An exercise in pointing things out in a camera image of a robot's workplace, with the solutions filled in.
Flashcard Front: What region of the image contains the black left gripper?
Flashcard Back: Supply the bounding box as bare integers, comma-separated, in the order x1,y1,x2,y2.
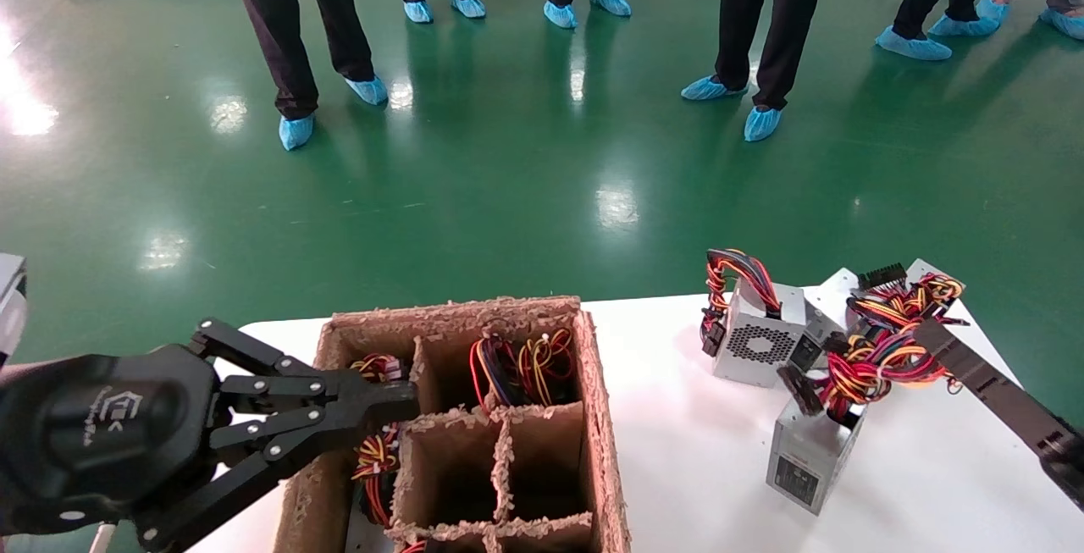
0,346,420,552

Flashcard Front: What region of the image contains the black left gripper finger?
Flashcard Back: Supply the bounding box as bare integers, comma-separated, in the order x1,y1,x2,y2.
188,318,420,410

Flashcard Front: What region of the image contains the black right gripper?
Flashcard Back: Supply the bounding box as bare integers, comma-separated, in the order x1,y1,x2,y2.
915,318,1084,512

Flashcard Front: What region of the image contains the silver power supply with wires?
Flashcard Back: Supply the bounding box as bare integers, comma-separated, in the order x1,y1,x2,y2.
847,258,971,329
765,324,962,517

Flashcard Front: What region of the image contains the silver power supply with socket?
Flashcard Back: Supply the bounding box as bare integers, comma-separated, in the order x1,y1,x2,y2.
786,268,858,372

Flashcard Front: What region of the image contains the brown divided cardboard box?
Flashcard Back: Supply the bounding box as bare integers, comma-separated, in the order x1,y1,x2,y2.
273,296,632,553

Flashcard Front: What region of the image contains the silver power supply with fan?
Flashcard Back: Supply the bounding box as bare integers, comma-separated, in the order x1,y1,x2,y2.
700,248,807,389

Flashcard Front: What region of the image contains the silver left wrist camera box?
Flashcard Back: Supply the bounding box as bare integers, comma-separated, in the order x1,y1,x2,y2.
0,254,28,363

